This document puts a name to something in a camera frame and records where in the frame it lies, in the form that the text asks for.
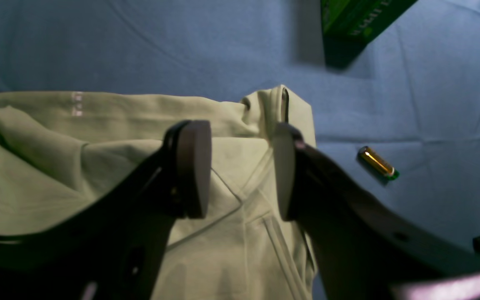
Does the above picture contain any small silver lighter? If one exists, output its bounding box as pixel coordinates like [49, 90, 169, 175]
[358, 146, 400, 181]

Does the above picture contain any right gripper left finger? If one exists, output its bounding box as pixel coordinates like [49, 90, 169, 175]
[0, 120, 212, 300]

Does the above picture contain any green tissue box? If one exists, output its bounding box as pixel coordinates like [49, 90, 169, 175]
[320, 0, 416, 45]

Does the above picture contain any blue table cloth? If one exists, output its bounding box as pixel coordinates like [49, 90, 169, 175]
[0, 0, 480, 254]

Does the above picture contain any sage green T-shirt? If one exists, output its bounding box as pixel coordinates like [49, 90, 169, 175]
[0, 85, 317, 300]

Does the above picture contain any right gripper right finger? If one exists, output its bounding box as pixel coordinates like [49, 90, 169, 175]
[273, 123, 480, 300]

